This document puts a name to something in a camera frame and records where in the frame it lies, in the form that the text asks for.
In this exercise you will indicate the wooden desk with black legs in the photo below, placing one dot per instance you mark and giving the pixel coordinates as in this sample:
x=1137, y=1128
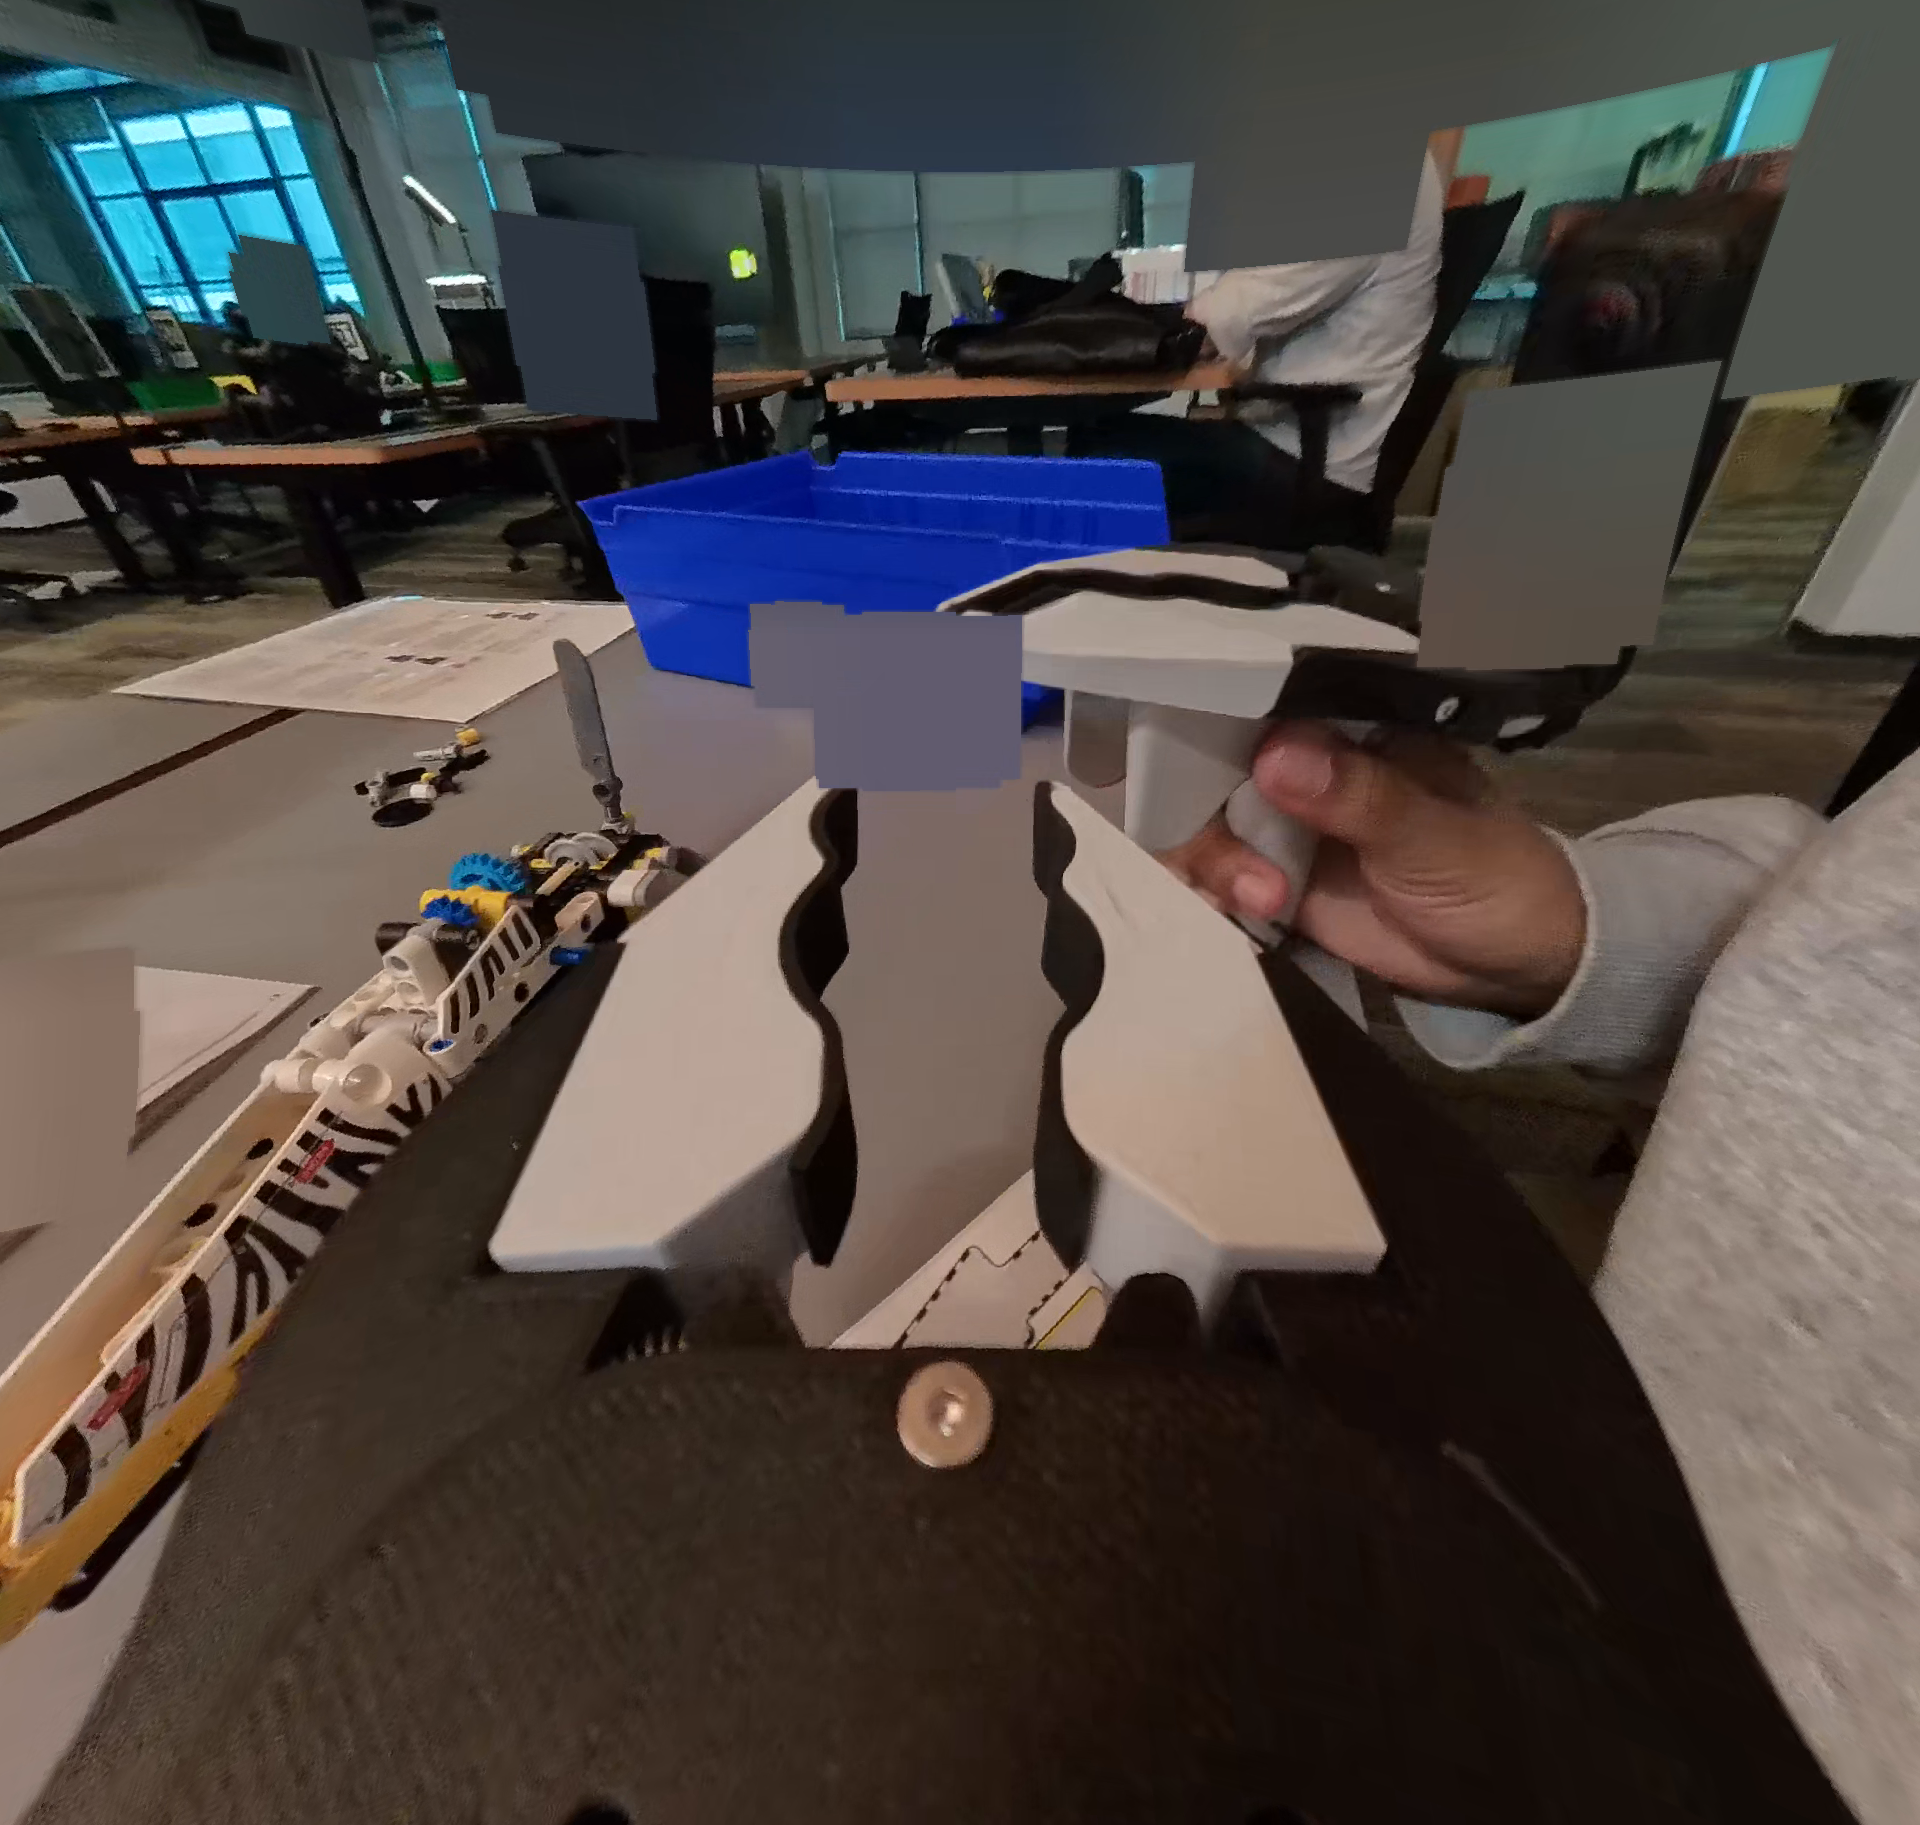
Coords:
x=375, y=445

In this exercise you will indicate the blue plastic bin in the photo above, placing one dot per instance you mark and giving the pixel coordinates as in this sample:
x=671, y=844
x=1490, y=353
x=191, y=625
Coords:
x=899, y=537

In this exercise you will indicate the zebra striped lego model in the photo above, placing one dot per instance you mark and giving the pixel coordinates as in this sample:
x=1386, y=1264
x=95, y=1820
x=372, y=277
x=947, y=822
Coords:
x=299, y=1182

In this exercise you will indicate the wooden desk with bag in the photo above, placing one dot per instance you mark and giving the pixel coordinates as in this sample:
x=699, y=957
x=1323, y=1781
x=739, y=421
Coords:
x=931, y=390

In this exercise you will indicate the plain white paper sheet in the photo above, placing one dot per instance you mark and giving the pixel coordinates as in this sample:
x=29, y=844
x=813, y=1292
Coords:
x=208, y=1024

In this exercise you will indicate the black bag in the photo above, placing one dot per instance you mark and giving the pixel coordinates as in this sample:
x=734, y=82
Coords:
x=1050, y=340

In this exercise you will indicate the small black white lego assembly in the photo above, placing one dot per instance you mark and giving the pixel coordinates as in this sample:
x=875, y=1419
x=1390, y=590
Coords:
x=402, y=794

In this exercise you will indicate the person's grey sweatshirt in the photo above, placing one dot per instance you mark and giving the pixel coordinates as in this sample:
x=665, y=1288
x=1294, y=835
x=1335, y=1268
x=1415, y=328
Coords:
x=1800, y=1329

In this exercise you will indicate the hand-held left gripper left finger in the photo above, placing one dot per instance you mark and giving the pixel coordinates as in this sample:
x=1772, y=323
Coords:
x=673, y=1076

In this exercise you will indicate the lego instruction sheet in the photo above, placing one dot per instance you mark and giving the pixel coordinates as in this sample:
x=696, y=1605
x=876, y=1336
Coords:
x=375, y=657

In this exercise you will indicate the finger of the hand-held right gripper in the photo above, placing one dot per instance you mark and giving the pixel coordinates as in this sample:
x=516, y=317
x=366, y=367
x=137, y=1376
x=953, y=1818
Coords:
x=1155, y=569
x=1155, y=657

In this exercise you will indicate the white dashed-line paper sheet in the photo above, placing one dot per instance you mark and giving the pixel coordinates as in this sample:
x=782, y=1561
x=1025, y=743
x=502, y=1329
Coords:
x=960, y=1287

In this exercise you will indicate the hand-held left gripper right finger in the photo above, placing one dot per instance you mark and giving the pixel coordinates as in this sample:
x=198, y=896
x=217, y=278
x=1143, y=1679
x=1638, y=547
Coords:
x=1201, y=1076

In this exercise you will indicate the large paned window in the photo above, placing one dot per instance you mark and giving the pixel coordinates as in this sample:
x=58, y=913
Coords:
x=180, y=161

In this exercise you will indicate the person's right hand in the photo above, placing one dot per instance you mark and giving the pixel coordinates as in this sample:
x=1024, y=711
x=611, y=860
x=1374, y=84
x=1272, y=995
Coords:
x=1425, y=881

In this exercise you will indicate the black office chair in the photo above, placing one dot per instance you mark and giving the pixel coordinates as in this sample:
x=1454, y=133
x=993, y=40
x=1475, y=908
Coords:
x=1463, y=297

